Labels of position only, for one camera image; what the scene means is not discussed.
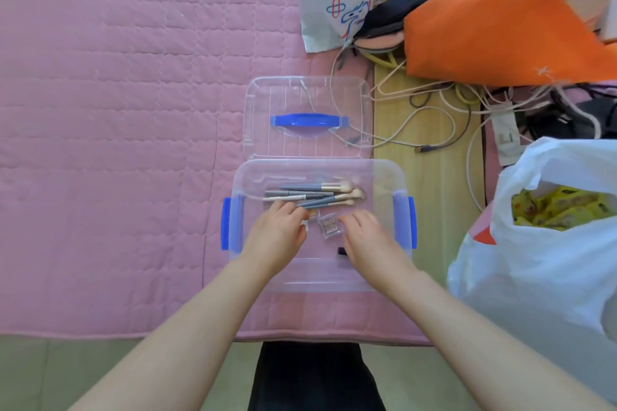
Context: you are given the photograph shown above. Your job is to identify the person's left hand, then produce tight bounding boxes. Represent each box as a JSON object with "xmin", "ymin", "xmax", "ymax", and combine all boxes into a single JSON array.
[{"xmin": 239, "ymin": 201, "xmax": 309, "ymax": 281}]

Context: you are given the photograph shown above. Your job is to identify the person's right hand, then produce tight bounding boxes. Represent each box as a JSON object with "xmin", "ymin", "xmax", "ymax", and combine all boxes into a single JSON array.
[{"xmin": 337, "ymin": 211, "xmax": 420, "ymax": 293}]

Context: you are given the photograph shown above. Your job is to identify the pink glitter single eyeshadow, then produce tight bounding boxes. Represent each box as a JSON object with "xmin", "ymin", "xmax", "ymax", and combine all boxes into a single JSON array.
[{"xmin": 317, "ymin": 213, "xmax": 344, "ymax": 240}]

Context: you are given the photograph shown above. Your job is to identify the bundle of makeup brushes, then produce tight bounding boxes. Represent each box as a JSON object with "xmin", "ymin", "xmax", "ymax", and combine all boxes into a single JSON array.
[{"xmin": 262, "ymin": 179, "xmax": 367, "ymax": 209}]

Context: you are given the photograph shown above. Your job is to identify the clear storage box blue handle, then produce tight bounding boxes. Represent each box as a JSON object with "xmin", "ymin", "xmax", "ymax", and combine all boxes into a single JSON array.
[{"xmin": 220, "ymin": 159, "xmax": 418, "ymax": 293}]

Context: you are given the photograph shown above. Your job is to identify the clear box lid blue handle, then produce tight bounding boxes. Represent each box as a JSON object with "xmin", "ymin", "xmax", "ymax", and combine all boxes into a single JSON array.
[{"xmin": 242, "ymin": 76, "xmax": 375, "ymax": 161}]

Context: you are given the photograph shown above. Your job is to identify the person's left forearm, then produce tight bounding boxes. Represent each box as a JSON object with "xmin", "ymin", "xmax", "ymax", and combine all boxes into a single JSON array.
[{"xmin": 67, "ymin": 261, "xmax": 271, "ymax": 411}]

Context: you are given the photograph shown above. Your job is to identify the person's right forearm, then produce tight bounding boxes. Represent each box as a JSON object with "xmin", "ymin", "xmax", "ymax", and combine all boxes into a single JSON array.
[{"xmin": 385, "ymin": 273, "xmax": 617, "ymax": 411}]

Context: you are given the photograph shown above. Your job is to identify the person's black trousers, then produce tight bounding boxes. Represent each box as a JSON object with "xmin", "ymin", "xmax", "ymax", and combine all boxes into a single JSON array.
[{"xmin": 248, "ymin": 342, "xmax": 386, "ymax": 411}]

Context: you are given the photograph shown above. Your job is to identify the white plastic bag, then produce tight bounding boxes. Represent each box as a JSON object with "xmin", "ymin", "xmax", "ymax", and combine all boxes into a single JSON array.
[{"xmin": 447, "ymin": 136, "xmax": 617, "ymax": 405}]

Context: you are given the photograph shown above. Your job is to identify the white power strip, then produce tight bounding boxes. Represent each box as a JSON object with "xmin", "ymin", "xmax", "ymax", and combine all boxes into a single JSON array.
[{"xmin": 489, "ymin": 105, "xmax": 524, "ymax": 167}]

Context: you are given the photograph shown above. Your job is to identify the pink quilted mat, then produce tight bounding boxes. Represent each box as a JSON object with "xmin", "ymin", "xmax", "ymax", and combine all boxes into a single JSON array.
[{"xmin": 0, "ymin": 0, "xmax": 433, "ymax": 347}]

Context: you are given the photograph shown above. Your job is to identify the yellow clothes hanger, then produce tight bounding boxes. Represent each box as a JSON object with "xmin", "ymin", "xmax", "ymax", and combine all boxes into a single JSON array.
[{"xmin": 361, "ymin": 50, "xmax": 408, "ymax": 71}]

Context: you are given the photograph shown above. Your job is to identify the pile of yellow snack packets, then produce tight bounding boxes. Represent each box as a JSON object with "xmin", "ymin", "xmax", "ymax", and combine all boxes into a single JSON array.
[{"xmin": 510, "ymin": 186, "xmax": 617, "ymax": 232}]

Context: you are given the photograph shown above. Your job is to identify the pink oval pad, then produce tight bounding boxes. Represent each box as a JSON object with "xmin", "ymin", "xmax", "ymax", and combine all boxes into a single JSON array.
[{"xmin": 354, "ymin": 33, "xmax": 406, "ymax": 53}]

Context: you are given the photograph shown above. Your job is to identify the black device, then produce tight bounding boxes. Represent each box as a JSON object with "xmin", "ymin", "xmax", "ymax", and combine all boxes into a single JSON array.
[{"xmin": 525, "ymin": 97, "xmax": 617, "ymax": 142}]

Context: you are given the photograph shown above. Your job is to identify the dark fabric pouch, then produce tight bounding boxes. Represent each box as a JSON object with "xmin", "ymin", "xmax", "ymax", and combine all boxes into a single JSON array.
[{"xmin": 354, "ymin": 0, "xmax": 461, "ymax": 40}]

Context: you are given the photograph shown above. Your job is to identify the orange fabric bag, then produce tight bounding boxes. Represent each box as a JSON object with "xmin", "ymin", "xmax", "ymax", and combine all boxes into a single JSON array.
[{"xmin": 404, "ymin": 0, "xmax": 617, "ymax": 88}]

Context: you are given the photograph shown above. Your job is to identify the tangle of white cables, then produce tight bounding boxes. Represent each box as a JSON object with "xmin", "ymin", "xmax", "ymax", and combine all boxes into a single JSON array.
[
  {"xmin": 371, "ymin": 0, "xmax": 485, "ymax": 281},
  {"xmin": 330, "ymin": 39, "xmax": 604, "ymax": 212}
]

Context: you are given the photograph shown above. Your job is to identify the grey audio cable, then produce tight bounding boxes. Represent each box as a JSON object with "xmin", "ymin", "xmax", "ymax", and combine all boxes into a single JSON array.
[{"xmin": 298, "ymin": 78, "xmax": 367, "ymax": 146}]

